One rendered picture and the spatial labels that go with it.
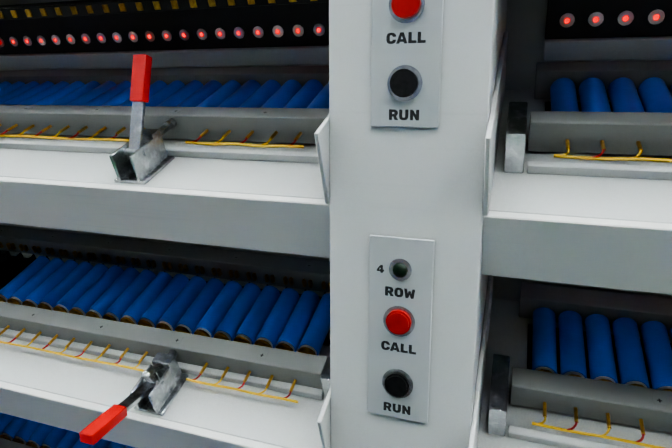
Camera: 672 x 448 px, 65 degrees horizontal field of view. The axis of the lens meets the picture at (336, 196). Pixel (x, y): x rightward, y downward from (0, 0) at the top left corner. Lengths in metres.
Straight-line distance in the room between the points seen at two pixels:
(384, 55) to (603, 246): 0.16
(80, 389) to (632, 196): 0.45
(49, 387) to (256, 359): 0.19
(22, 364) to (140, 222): 0.22
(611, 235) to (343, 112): 0.17
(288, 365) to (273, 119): 0.20
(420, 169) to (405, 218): 0.03
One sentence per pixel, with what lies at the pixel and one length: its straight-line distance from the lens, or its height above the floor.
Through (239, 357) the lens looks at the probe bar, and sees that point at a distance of 0.46.
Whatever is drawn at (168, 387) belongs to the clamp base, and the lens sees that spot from 0.49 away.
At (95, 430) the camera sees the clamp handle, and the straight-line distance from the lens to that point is 0.44.
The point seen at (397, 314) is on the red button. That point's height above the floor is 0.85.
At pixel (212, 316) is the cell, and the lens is 0.51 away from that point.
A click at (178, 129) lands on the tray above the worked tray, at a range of 0.46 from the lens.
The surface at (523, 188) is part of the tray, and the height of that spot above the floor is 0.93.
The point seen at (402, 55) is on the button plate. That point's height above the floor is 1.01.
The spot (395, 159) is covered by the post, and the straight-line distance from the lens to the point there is 0.32.
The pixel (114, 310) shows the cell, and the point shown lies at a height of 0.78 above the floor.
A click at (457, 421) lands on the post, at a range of 0.37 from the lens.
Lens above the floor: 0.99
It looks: 12 degrees down
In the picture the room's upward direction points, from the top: straight up
